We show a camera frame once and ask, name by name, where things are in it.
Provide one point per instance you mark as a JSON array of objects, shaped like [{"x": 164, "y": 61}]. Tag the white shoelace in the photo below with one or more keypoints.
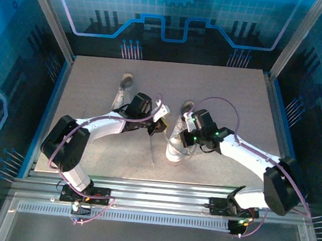
[
  {"x": 168, "y": 140},
  {"x": 152, "y": 150}
]

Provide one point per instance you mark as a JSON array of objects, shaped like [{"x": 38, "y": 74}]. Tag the white sneaker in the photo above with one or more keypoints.
[
  {"x": 124, "y": 93},
  {"x": 175, "y": 152}
]

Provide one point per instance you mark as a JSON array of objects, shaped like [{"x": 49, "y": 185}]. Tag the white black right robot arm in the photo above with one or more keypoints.
[{"x": 248, "y": 153}]

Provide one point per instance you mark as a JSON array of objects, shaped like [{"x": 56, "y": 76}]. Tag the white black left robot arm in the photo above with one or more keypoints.
[{"x": 104, "y": 125}]

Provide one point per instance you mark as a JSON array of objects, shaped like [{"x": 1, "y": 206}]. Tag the black controller box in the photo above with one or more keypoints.
[
  {"x": 236, "y": 227},
  {"x": 81, "y": 210}
]

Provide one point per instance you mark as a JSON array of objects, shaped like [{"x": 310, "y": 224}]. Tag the aluminium front rail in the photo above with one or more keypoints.
[{"x": 157, "y": 196}]

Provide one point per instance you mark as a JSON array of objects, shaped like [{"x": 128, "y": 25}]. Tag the aluminium side rail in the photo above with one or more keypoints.
[
  {"x": 58, "y": 89},
  {"x": 279, "y": 122}
]

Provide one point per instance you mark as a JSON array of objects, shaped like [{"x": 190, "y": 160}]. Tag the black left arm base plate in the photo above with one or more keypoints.
[{"x": 102, "y": 193}]

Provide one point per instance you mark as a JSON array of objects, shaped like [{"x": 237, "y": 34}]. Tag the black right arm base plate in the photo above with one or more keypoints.
[{"x": 218, "y": 206}]

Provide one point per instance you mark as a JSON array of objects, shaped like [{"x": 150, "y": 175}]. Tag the aluminium corner post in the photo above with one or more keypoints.
[
  {"x": 297, "y": 39},
  {"x": 51, "y": 20}
]

